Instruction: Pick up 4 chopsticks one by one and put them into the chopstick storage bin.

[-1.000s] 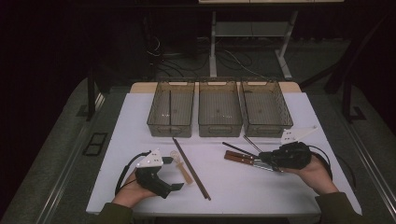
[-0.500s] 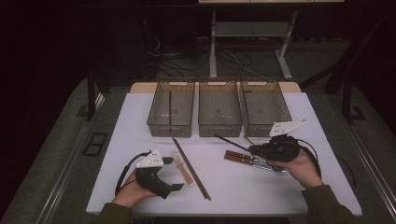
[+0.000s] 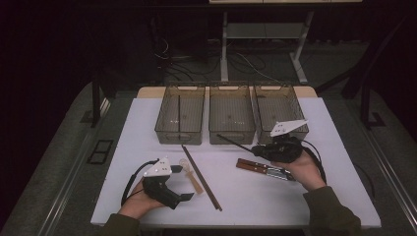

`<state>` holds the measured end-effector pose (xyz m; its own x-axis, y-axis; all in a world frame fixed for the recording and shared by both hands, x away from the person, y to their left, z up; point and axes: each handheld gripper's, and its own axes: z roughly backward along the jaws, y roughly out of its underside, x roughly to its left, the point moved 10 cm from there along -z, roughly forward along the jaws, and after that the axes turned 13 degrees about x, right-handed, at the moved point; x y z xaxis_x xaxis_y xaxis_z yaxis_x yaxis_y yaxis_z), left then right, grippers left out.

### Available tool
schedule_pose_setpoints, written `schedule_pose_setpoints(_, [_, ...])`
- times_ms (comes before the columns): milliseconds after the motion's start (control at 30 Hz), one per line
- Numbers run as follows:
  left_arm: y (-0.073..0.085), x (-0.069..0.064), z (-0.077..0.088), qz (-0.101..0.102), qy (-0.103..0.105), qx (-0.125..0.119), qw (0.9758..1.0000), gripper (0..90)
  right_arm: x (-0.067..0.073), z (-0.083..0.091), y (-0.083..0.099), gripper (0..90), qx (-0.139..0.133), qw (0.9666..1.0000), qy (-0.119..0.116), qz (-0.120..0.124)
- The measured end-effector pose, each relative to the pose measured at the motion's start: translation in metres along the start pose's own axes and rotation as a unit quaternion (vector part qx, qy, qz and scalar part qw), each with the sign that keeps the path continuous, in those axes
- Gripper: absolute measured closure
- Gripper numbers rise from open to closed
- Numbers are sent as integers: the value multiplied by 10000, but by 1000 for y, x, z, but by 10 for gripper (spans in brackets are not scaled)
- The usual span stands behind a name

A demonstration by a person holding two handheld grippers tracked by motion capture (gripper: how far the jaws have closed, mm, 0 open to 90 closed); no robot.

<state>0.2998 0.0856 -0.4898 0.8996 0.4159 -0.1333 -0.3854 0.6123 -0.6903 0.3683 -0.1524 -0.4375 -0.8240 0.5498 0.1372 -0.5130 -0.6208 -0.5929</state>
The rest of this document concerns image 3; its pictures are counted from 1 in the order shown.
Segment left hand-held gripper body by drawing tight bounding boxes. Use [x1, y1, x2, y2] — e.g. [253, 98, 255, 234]
[141, 156, 182, 210]

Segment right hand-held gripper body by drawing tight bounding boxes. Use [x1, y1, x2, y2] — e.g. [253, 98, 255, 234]
[261, 119, 309, 164]

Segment clear spoon with beige handle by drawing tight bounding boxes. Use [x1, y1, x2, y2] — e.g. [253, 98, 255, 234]
[178, 157, 205, 196]

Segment brown wooden chopstick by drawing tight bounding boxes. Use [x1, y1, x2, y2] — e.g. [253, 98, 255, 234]
[182, 144, 223, 211]
[181, 145, 221, 211]

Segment black chopstick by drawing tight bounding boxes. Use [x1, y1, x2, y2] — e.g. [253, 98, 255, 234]
[177, 93, 182, 142]
[215, 133, 255, 152]

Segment smoky translucent plastic bin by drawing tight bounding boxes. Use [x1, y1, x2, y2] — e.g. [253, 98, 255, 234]
[208, 82, 258, 146]
[250, 82, 310, 146]
[153, 83, 207, 147]

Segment person's left hand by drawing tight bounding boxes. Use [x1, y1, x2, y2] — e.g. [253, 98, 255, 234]
[117, 180, 165, 220]

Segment person's right hand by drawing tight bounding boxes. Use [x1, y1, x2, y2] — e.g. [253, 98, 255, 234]
[269, 150, 328, 192]

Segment black metal stand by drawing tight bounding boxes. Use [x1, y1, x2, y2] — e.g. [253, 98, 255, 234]
[80, 63, 102, 130]
[359, 82, 387, 130]

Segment wooden handled steel fork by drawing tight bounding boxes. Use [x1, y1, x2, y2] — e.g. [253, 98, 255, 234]
[237, 157, 286, 173]

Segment wooden handled steel knife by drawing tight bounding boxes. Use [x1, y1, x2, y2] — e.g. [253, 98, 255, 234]
[235, 162, 296, 182]

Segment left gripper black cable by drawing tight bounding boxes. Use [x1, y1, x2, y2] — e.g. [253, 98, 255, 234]
[120, 158, 160, 207]

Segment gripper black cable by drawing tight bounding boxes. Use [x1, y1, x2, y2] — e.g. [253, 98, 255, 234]
[300, 140, 328, 185]
[120, 158, 160, 207]

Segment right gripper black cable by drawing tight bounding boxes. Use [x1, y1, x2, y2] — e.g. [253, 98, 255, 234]
[300, 140, 328, 185]

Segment black rectangular floor frame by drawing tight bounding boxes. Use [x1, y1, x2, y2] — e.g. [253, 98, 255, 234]
[87, 139, 115, 165]

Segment white floor cable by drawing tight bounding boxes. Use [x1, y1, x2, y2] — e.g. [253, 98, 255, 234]
[235, 52, 280, 83]

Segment metal floor rail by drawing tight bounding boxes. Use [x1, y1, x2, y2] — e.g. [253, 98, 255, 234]
[363, 127, 417, 227]
[42, 97, 111, 236]

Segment thin black cable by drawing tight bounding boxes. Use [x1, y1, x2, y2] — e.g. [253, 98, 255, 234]
[353, 161, 377, 201]

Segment black floor cables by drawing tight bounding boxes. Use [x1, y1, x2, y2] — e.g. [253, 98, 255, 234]
[151, 35, 224, 83]

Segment white metal desk frame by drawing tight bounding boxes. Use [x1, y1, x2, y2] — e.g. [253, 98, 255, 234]
[208, 0, 364, 86]

